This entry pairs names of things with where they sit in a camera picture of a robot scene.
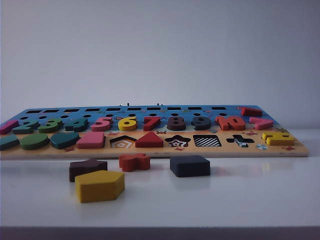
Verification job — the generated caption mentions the dark blue square block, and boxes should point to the dark blue square block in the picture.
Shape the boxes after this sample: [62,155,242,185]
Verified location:
[169,155,211,178]

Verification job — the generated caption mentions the red number seven piece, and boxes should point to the red number seven piece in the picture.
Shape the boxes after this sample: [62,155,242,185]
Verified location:
[142,116,164,132]

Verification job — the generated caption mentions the brown number eight piece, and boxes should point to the brown number eight piece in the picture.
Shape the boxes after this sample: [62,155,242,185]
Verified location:
[166,115,187,131]

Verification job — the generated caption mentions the red triangle block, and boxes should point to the red triangle block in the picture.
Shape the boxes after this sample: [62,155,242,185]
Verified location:
[134,131,165,148]

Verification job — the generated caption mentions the yellow number six piece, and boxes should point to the yellow number six piece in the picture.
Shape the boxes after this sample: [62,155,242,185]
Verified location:
[118,116,138,132]

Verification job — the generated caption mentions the dark grey number nine piece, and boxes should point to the dark grey number nine piece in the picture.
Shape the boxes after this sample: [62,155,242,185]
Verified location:
[191,116,212,131]

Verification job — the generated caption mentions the orange cross block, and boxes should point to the orange cross block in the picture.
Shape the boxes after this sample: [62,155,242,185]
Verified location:
[118,153,152,173]

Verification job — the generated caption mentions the pink number five piece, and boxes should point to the pink number five piece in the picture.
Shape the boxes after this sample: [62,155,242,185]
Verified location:
[90,116,114,132]

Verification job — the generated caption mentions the orange number ten piece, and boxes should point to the orange number ten piece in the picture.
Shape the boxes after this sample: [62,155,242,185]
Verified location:
[215,115,247,131]

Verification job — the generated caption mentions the wooden number shape puzzle board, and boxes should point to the wooden number shape puzzle board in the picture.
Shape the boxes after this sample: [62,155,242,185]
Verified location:
[0,104,310,161]

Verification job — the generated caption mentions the pink trapezoid block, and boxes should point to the pink trapezoid block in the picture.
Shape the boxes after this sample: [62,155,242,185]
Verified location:
[76,131,105,149]

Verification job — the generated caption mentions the dark teal number four piece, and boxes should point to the dark teal number four piece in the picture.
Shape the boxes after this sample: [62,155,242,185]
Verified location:
[64,117,89,133]

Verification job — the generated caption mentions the brown star block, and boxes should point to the brown star block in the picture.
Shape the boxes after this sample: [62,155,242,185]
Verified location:
[68,158,108,183]

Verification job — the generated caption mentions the yellow pentagon block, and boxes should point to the yellow pentagon block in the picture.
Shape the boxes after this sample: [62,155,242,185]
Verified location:
[74,170,126,204]

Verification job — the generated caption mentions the red maths sign piece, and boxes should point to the red maths sign piece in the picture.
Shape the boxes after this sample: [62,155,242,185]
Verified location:
[240,106,263,117]

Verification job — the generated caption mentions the teal heart block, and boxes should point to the teal heart block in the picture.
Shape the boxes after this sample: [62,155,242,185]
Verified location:
[50,131,81,150]

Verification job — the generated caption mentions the pink maths sign piece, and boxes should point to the pink maths sign piece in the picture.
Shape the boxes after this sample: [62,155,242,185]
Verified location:
[249,116,273,130]

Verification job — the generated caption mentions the green number three piece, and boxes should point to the green number three piece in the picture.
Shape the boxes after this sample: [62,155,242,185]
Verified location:
[37,118,63,134]

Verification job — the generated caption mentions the yellow maths sign piece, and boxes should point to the yellow maths sign piece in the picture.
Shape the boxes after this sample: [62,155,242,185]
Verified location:
[261,131,295,146]

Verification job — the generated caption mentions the green oval block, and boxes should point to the green oval block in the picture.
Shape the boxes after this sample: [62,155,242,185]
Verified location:
[19,132,50,151]

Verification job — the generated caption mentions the teal number two piece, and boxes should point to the teal number two piece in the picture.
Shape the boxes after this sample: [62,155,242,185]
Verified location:
[12,119,40,135]

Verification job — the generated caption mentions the pink number one piece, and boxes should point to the pink number one piece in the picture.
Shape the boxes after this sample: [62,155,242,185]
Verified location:
[0,119,20,135]

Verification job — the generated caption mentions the teal parallelogram block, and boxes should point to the teal parallelogram block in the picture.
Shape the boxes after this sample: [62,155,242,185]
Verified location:
[0,134,20,151]

